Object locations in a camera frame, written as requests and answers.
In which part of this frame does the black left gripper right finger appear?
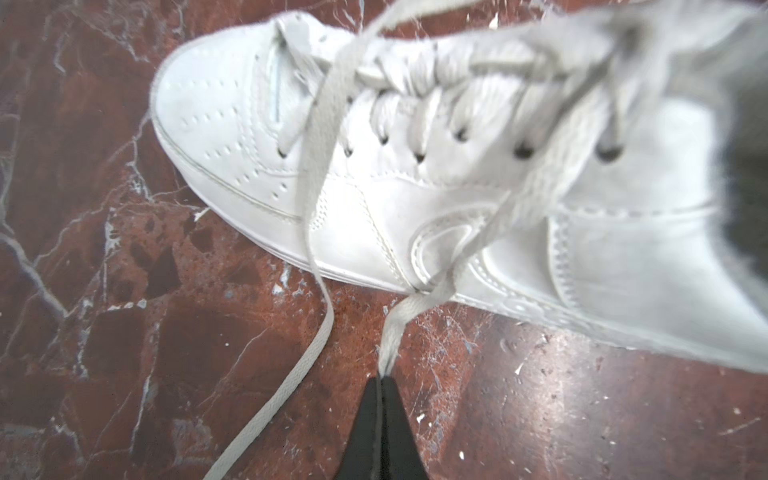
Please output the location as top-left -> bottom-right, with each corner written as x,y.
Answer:
381,376 -> 429,480

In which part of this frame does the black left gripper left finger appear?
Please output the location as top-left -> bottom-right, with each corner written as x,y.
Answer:
335,377 -> 380,480

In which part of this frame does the white sneaker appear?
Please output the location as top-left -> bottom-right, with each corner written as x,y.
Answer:
150,1 -> 767,373

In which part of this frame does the white shoelace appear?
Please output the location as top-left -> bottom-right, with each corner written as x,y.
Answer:
202,0 -> 661,480

